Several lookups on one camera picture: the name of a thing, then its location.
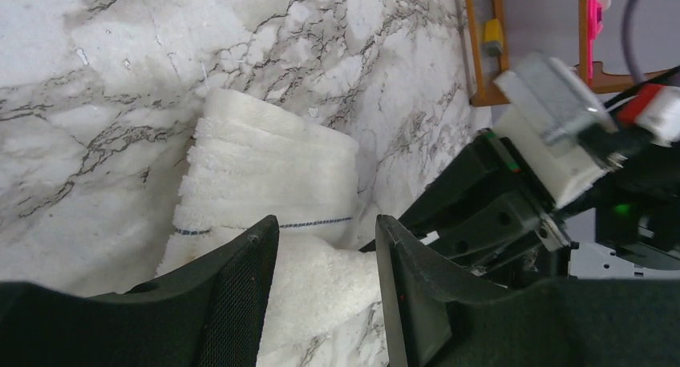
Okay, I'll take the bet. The pink plastic item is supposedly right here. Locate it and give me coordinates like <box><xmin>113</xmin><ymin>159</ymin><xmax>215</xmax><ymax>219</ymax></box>
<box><xmin>586</xmin><ymin>0</ymin><xmax>611</xmax><ymax>79</ymax></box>

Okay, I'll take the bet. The cream white towel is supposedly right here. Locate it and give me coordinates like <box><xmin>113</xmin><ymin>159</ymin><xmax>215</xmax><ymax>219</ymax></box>
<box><xmin>157</xmin><ymin>89</ymin><xmax>380</xmax><ymax>356</ymax></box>

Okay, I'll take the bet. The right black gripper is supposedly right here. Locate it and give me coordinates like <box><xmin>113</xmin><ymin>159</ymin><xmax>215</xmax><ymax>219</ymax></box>
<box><xmin>361</xmin><ymin>130</ymin><xmax>680</xmax><ymax>288</ymax></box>

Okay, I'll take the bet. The orange wooden rack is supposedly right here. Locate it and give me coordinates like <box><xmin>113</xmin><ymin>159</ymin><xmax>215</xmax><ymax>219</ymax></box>
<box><xmin>463</xmin><ymin>0</ymin><xmax>679</xmax><ymax>107</ymax></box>

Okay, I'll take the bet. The small yellow object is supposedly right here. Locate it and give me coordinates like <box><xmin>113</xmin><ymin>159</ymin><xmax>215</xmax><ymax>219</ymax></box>
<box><xmin>483</xmin><ymin>18</ymin><xmax>504</xmax><ymax>57</ymax></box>

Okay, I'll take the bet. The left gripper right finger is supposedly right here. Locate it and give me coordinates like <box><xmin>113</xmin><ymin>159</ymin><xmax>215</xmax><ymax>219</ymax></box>
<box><xmin>375</xmin><ymin>215</ymin><xmax>679</xmax><ymax>366</ymax></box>

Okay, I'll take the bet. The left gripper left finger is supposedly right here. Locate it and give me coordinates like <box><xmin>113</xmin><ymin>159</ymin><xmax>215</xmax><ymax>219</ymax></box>
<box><xmin>1</xmin><ymin>216</ymin><xmax>279</xmax><ymax>366</ymax></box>

